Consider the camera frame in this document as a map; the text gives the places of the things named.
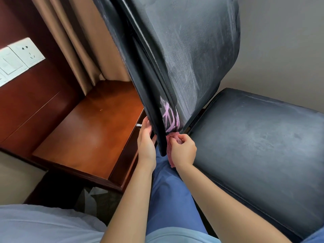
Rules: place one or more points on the person's right hand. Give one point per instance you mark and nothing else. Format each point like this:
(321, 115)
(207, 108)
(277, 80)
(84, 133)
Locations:
(183, 151)

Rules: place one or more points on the person's left hand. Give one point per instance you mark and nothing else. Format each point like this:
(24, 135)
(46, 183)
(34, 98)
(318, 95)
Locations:
(146, 149)

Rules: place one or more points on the pink cleaning cloth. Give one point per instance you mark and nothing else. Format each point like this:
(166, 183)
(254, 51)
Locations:
(173, 136)

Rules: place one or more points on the black leather chair backrest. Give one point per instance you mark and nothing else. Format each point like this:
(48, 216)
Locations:
(189, 48)

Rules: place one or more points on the person's right forearm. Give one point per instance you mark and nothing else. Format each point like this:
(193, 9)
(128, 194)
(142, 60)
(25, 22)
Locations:
(227, 210)

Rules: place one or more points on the person's left forearm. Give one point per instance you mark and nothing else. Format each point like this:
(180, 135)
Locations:
(129, 210)

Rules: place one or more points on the blue trousers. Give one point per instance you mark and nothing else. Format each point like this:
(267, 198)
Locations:
(172, 199)

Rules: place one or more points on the brown wooden nightstand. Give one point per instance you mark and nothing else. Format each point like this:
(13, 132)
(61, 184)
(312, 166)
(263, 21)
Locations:
(88, 139)

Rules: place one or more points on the white plastic bag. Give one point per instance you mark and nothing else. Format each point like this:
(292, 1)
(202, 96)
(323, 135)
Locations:
(87, 199)

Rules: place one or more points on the light blue shirt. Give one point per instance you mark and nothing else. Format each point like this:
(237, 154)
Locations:
(179, 236)

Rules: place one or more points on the beige curtain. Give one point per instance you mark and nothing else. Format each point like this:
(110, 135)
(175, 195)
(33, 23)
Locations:
(81, 35)

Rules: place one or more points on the dark wooden wall panel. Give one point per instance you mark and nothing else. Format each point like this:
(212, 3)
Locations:
(30, 98)

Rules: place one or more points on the white small wall switch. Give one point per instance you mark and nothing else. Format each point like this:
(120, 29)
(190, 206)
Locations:
(11, 63)

